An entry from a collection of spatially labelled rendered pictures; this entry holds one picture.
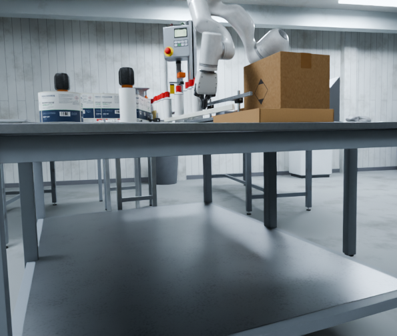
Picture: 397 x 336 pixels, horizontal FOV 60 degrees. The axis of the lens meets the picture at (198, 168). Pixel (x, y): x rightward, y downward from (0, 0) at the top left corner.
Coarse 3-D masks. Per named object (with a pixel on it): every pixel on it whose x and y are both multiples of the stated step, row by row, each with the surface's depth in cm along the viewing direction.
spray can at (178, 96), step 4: (176, 88) 189; (180, 88) 189; (176, 92) 189; (180, 92) 189; (176, 96) 188; (180, 96) 188; (176, 100) 188; (180, 100) 188; (176, 104) 189; (180, 104) 189; (176, 108) 189; (180, 108) 189; (176, 112) 189; (180, 112) 189; (176, 120) 190; (180, 120) 189
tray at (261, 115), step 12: (264, 108) 93; (216, 120) 118; (228, 120) 110; (240, 120) 103; (252, 120) 96; (264, 120) 94; (276, 120) 95; (288, 120) 96; (300, 120) 98; (312, 120) 100; (324, 120) 101
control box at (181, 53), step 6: (168, 30) 208; (168, 36) 208; (168, 42) 208; (174, 48) 208; (180, 48) 207; (186, 48) 206; (168, 54) 209; (174, 54) 208; (180, 54) 208; (186, 54) 207; (168, 60) 215; (174, 60) 215; (180, 60) 215; (186, 60) 216
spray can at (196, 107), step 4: (192, 88) 165; (192, 92) 166; (192, 96) 166; (192, 100) 166; (196, 100) 165; (200, 100) 165; (192, 104) 166; (196, 104) 165; (192, 108) 167; (196, 108) 165; (200, 108) 165; (192, 112) 167; (200, 116) 166
